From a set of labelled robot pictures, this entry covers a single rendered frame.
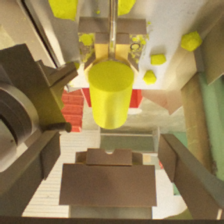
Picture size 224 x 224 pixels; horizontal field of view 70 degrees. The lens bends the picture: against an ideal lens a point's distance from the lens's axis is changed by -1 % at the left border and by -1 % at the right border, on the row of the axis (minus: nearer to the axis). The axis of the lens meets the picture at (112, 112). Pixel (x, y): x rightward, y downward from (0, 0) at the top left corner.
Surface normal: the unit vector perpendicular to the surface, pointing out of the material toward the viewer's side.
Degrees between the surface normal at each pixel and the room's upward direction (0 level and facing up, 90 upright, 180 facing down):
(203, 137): 90
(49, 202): 90
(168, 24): 0
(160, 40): 0
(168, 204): 90
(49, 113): 90
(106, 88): 106
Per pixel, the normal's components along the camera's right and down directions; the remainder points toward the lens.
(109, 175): 0.02, -0.32
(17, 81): 0.91, -0.11
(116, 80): 0.03, -0.57
